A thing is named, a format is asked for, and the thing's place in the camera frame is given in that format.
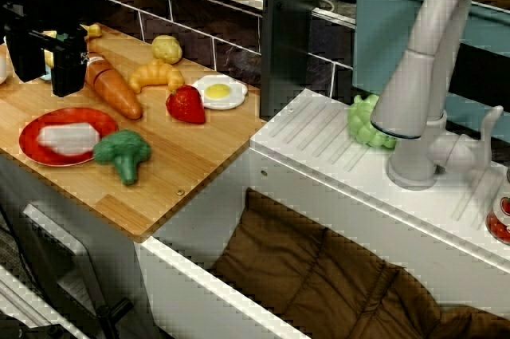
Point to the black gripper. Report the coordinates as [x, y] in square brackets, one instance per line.
[36, 0]

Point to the toy sushi white red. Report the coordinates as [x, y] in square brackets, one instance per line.
[67, 139]

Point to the red toy plate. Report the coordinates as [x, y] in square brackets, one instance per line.
[28, 135]

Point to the small pale blue toy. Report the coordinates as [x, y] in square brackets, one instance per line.
[47, 74]

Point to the orange toy carrot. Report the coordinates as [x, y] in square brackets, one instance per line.
[111, 87]

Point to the toy croissant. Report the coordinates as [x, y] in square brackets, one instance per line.
[153, 73]

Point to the green toy broccoli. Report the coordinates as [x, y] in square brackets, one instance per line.
[123, 151]

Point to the yellow toy potato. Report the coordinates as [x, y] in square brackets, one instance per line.
[166, 50]

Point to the red toy strawberry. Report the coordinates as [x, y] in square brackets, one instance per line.
[185, 105]

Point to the wooden cutting board counter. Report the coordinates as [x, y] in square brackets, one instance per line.
[179, 155]

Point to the toy fried egg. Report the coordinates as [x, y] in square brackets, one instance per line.
[219, 91]

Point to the white toy kitchen unit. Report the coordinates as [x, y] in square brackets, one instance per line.
[318, 179]

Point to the green toy grapes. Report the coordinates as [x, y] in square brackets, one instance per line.
[360, 123]

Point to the light blue plastic bin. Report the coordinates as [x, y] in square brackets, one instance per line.
[378, 36]

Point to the brown cloth in sink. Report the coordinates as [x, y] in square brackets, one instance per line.
[318, 275]

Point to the grey toy faucet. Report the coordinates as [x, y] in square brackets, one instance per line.
[430, 36]

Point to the tomato can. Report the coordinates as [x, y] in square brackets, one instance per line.
[502, 215]

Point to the black vertical post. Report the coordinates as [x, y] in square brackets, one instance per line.
[287, 36]

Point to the aluminium frame rail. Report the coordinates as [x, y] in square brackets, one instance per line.
[24, 307]

